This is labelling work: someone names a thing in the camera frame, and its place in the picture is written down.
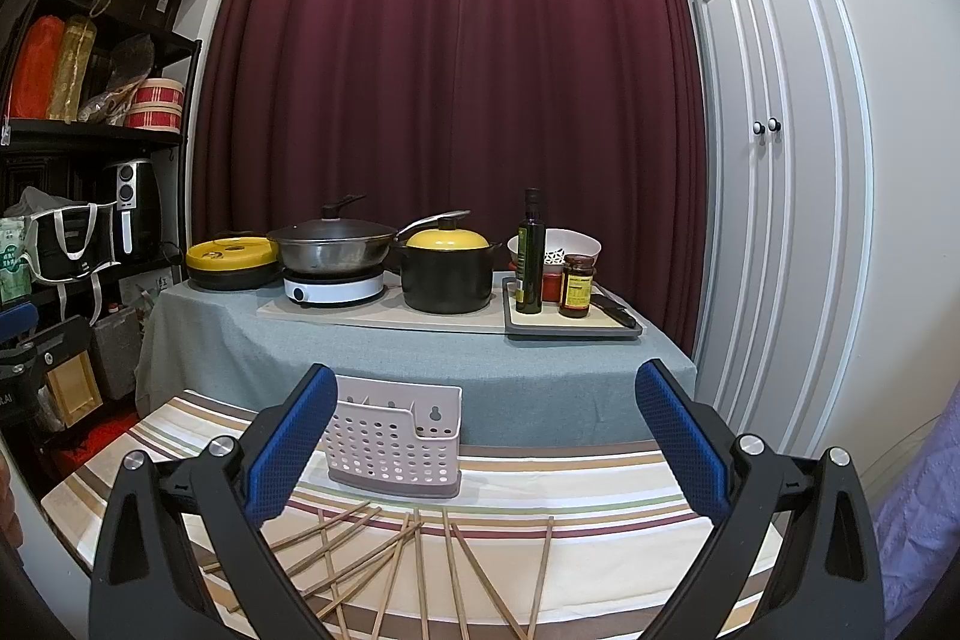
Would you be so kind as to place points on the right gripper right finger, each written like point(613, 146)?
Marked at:
point(826, 580)

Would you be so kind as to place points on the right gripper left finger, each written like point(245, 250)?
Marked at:
point(146, 581)

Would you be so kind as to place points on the wooden chopstick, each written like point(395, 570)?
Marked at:
point(303, 535)
point(540, 580)
point(456, 591)
point(396, 558)
point(421, 577)
point(334, 543)
point(330, 570)
point(353, 578)

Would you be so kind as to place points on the striped table mat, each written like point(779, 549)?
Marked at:
point(623, 539)

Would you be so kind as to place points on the pink perforated utensil holder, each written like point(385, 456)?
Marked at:
point(395, 438)

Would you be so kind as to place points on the yellow lidded electric griddle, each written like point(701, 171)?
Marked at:
point(233, 263)

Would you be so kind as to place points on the black knife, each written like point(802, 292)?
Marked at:
point(611, 308)

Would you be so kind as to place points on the white induction cooker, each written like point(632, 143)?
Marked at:
point(333, 290)

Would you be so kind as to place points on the grey cutting board tray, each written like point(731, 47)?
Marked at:
point(598, 325)

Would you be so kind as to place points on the black white tote bag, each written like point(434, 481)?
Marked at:
point(70, 244)

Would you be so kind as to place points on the grey-blue tablecloth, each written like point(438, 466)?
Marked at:
point(515, 394)

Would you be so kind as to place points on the black air fryer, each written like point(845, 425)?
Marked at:
point(138, 215)

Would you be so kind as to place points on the steel wok with lid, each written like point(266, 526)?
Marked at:
point(333, 245)

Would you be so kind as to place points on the sauce jar yellow label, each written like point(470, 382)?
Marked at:
point(576, 288)

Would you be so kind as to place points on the red container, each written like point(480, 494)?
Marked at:
point(552, 282)

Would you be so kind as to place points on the white cabinet doors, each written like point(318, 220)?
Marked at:
point(790, 162)

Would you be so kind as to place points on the black pot yellow lid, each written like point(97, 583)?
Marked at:
point(445, 268)

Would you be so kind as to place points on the white bowl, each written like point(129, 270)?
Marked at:
point(559, 243)

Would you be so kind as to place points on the dark olive oil bottle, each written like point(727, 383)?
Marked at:
point(530, 255)

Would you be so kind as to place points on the red striped round boxes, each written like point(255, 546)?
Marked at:
point(157, 105)

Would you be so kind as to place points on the orange bag on shelf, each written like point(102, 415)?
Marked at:
point(33, 75)

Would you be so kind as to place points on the black metal shelf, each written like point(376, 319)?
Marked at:
point(73, 157)

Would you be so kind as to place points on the gold bag on shelf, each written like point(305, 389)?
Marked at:
point(70, 69)

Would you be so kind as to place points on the maroon curtain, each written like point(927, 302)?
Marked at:
point(418, 106)

